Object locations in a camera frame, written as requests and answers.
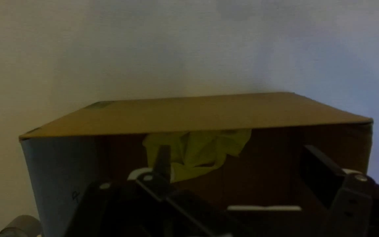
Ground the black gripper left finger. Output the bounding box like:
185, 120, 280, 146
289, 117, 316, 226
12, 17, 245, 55
129, 146, 206, 218

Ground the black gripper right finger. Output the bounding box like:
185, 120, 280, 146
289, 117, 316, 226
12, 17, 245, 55
300, 145, 374, 218

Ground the yellow microfiber towel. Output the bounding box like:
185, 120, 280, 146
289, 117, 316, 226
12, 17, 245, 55
142, 129, 251, 183

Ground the brown cardboard box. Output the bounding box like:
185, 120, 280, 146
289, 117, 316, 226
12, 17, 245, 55
20, 92, 372, 237

